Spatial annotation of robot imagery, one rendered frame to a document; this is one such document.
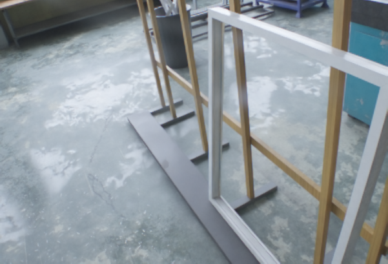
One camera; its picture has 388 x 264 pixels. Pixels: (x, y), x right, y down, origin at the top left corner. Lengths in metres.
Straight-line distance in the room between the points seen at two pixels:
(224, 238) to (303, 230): 0.55
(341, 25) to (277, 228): 1.60
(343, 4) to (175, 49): 3.58
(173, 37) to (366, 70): 3.63
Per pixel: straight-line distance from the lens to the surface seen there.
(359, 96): 3.33
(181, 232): 2.58
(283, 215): 2.61
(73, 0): 8.53
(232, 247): 2.38
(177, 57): 4.74
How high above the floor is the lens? 2.00
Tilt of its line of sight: 32 degrees down
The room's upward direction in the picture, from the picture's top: 10 degrees counter-clockwise
